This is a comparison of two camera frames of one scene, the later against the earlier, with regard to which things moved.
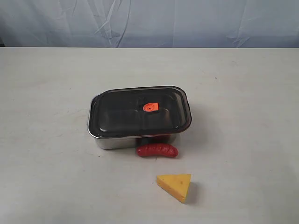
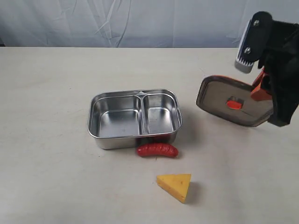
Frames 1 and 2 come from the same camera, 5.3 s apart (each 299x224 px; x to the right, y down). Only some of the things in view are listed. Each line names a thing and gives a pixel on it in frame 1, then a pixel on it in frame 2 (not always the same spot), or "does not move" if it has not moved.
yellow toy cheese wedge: x=177 y=185 does not move
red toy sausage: x=157 y=149 does not move
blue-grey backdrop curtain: x=149 y=24 does not move
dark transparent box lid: x=138 y=110 → x=230 y=100
